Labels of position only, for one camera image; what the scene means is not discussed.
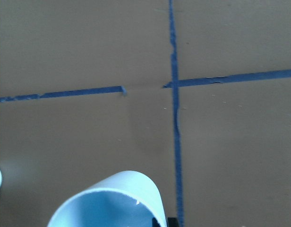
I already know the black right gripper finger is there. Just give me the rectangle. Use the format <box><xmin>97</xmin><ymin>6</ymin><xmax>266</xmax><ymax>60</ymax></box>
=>
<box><xmin>152</xmin><ymin>217</ymin><xmax>179</xmax><ymax>227</ymax></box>

